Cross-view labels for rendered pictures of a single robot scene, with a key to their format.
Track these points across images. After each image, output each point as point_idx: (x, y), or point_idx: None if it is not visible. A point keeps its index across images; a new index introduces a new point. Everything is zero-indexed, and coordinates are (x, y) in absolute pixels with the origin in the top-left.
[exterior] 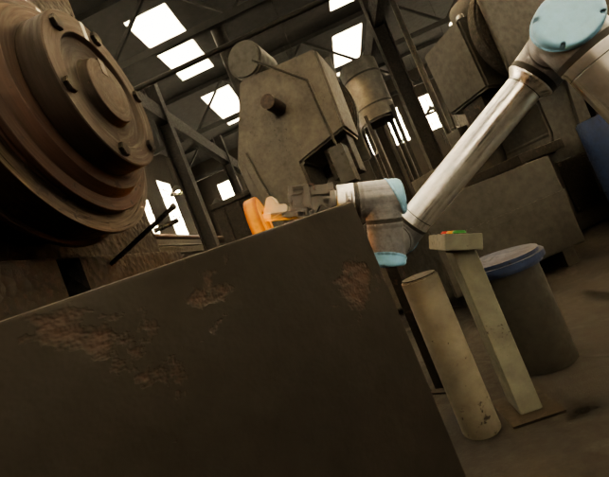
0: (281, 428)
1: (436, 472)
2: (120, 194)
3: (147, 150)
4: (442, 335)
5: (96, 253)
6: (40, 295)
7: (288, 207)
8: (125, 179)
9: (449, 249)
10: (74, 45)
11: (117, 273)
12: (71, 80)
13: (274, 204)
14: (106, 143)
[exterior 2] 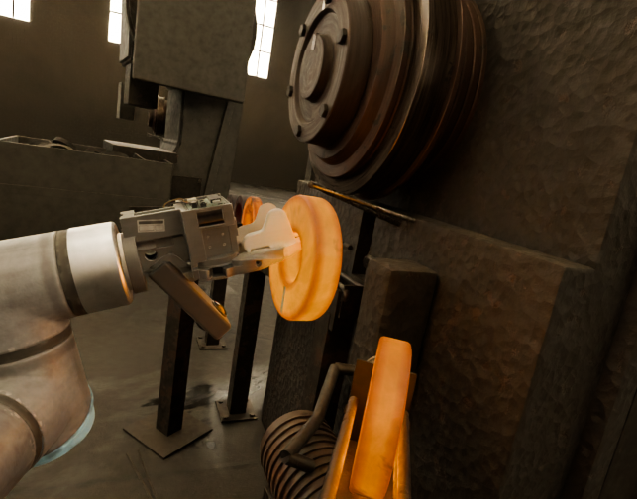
0: None
1: None
2: (333, 162)
3: (320, 117)
4: None
5: (442, 209)
6: (348, 223)
7: (245, 240)
8: (332, 148)
9: None
10: (318, 29)
11: (399, 237)
12: (287, 89)
13: (261, 222)
14: (292, 130)
